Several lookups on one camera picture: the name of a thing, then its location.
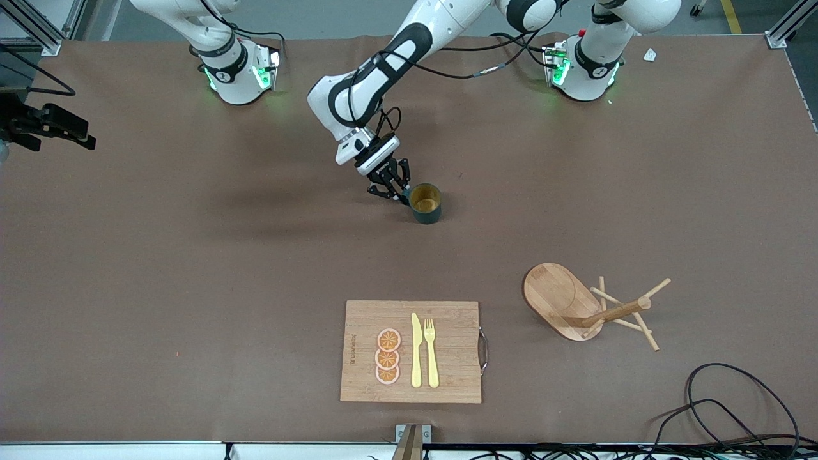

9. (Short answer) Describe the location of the teal cup with yellow inside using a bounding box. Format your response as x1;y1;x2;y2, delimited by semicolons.
401;183;444;225

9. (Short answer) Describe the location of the wooden cup rack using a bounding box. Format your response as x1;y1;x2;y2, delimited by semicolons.
523;263;672;352

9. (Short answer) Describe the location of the yellow plastic knife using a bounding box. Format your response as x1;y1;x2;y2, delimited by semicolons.
411;312;423;388

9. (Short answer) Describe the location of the yellow plastic fork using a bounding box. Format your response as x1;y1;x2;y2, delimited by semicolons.
424;318;440;388

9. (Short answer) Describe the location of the brown table cover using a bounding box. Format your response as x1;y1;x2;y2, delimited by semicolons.
0;33;818;445

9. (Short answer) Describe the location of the black thin cable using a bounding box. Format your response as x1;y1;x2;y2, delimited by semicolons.
0;42;76;96

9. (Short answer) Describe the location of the aluminium frame post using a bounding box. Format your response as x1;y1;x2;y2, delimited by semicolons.
0;0;87;57
765;0;818;49

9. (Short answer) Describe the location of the black cable with silver connector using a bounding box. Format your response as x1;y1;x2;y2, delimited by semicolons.
409;32;550;81

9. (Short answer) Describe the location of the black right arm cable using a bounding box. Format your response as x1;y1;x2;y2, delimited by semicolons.
198;0;286;65

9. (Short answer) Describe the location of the black arm base cable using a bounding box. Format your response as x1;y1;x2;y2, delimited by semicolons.
489;31;558;68

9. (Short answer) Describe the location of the bamboo cutting board with handle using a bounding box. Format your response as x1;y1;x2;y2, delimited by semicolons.
340;300;488;404

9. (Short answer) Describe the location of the metal mount bracket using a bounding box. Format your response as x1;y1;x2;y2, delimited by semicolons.
391;424;433;460

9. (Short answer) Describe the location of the dark low cable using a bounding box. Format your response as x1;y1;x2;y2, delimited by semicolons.
651;399;771;460

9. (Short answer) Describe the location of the dark looped cable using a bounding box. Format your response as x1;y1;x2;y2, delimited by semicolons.
686;363;801;460

